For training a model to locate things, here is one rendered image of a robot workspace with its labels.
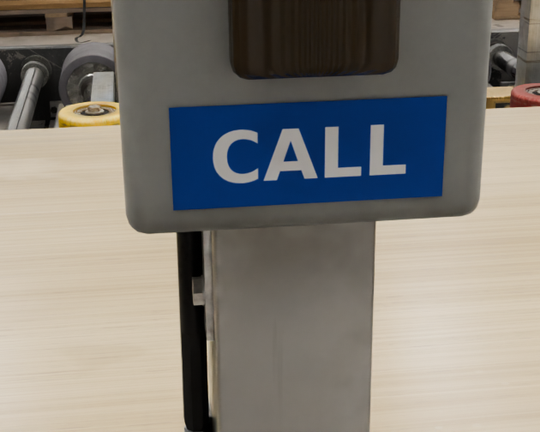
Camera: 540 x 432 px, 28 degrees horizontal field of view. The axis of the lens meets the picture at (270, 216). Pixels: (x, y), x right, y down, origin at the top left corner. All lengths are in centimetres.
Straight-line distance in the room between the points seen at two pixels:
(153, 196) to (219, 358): 5
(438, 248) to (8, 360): 34
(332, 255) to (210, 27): 6
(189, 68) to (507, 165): 86
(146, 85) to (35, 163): 87
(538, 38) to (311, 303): 120
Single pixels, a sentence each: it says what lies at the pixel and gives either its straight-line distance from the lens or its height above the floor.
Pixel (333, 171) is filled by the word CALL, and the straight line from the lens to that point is 20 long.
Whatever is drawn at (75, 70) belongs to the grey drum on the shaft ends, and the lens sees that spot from 173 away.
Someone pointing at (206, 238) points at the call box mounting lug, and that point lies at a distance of 23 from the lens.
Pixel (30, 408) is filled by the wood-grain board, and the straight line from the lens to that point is 65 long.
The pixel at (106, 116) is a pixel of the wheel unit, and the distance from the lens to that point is 119.
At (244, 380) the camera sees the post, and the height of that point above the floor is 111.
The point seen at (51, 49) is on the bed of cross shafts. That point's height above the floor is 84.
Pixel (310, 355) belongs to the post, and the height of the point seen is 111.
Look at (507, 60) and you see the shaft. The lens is 188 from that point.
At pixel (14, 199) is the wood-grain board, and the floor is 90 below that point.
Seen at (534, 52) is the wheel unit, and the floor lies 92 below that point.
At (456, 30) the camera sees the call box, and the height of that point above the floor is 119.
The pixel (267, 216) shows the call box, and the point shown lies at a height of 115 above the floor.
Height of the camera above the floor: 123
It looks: 21 degrees down
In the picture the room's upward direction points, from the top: 1 degrees counter-clockwise
